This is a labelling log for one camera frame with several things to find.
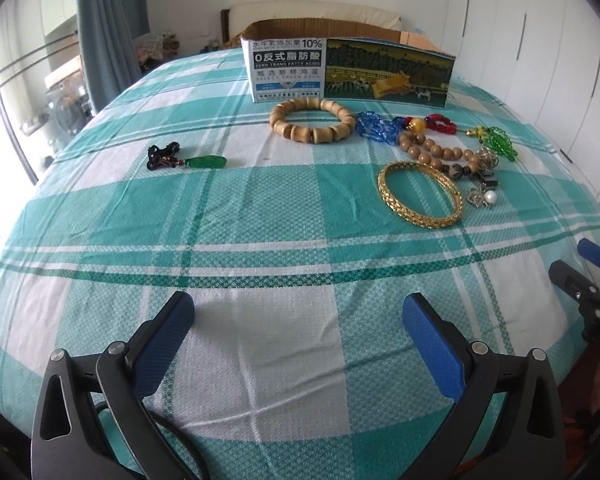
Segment pile of clothes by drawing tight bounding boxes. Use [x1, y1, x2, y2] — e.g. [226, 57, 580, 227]
[138, 33, 182, 70]

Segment gold bangle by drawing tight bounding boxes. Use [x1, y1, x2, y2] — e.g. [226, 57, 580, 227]
[377, 161, 464, 232]

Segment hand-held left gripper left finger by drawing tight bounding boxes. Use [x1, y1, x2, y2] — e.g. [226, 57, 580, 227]
[30, 291, 197, 480]

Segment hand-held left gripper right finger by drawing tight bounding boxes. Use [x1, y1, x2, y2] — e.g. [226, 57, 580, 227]
[402, 294, 566, 480]

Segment blue-grey curtain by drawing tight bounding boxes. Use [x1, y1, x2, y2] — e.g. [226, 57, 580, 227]
[75, 0, 149, 113]

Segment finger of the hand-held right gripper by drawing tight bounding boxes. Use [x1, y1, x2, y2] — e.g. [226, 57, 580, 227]
[578, 239, 600, 276]
[549, 260, 600, 307]

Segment silver cage ball charm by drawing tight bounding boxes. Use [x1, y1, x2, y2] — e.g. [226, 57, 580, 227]
[475, 147, 501, 173]

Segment washing machine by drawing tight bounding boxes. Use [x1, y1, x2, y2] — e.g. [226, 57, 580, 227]
[44, 79, 94, 153]

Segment green checked bedsheet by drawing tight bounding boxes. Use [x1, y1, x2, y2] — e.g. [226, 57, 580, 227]
[0, 42, 600, 480]

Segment printed cardboard box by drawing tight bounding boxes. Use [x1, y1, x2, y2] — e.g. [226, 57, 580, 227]
[241, 19, 456, 109]

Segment large wooden bead bracelet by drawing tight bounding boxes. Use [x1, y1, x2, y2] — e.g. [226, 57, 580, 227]
[269, 98, 357, 146]

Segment cream padded headboard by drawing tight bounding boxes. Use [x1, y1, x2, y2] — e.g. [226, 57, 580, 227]
[220, 2, 404, 52]

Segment round brown bead bracelet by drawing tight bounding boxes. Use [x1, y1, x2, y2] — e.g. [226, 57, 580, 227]
[397, 131, 486, 179]

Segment red bead bracelet amber bead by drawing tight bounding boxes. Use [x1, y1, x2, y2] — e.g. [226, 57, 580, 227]
[392, 114, 459, 136]

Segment white wardrobe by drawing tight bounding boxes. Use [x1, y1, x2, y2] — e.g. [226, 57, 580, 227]
[445, 0, 600, 206]

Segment silver charm with pearl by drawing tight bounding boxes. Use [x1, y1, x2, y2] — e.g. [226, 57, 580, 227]
[462, 174, 501, 211]

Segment blue glass bead necklace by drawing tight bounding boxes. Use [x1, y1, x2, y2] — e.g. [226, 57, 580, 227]
[356, 111, 399, 145]

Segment green pendant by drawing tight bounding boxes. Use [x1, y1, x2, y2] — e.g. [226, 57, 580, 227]
[147, 144, 229, 173]

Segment glass sliding door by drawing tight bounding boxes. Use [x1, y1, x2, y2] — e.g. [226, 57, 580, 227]
[0, 0, 81, 186]

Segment green bead charm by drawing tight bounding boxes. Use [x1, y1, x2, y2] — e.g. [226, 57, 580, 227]
[464, 126, 520, 163]

